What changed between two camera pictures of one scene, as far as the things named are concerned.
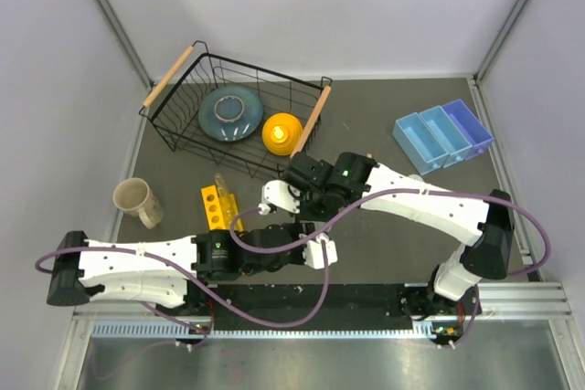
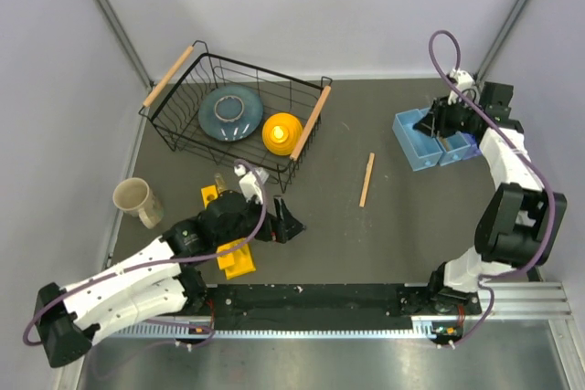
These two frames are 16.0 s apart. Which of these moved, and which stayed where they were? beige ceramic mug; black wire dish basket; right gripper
Moved: right gripper
Stayed: beige ceramic mug; black wire dish basket
